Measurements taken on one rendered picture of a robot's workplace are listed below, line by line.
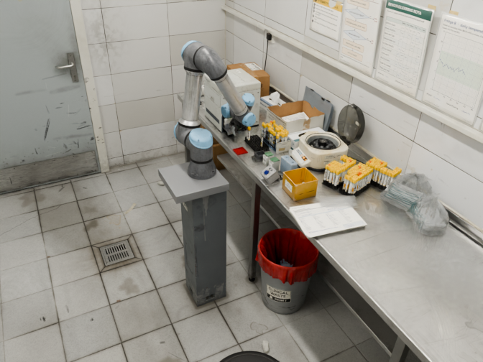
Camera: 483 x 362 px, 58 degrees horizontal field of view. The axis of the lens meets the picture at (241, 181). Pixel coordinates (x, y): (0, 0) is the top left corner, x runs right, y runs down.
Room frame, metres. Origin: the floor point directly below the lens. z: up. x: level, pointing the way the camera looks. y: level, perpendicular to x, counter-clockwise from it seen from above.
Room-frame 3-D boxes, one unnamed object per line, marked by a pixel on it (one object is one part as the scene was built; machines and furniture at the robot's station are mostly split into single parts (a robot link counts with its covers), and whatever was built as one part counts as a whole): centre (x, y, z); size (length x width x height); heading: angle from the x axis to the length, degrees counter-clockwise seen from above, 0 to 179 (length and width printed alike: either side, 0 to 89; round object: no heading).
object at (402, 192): (1.78, -0.84, 0.97); 0.26 x 0.17 x 0.19; 49
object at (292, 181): (1.84, -0.30, 0.93); 0.13 x 0.13 x 0.10; 25
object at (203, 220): (1.94, 0.21, 0.44); 0.20 x 0.20 x 0.87; 28
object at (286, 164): (1.99, -0.25, 0.92); 0.10 x 0.07 x 0.10; 29
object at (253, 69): (3.14, -0.02, 0.97); 0.31 x 0.23 x 0.18; 21
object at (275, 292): (1.90, -0.29, 0.22); 0.38 x 0.37 x 0.44; 28
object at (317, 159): (2.17, -0.44, 0.94); 0.30 x 0.24 x 0.12; 109
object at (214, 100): (2.64, 0.07, 1.03); 0.31 x 0.27 x 0.30; 28
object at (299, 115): (2.52, -0.33, 0.95); 0.29 x 0.25 x 0.15; 118
